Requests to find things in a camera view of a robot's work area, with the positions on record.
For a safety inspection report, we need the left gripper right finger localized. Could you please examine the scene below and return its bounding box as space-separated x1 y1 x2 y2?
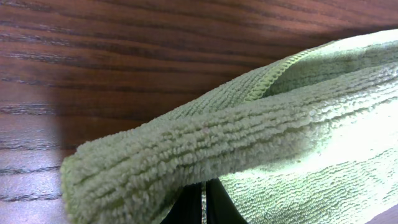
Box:
206 179 248 224

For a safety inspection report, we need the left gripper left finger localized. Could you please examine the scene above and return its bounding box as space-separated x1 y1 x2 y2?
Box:
160 183 202 224

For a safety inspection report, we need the light green cloth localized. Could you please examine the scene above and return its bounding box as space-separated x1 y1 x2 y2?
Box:
60 29 397 223

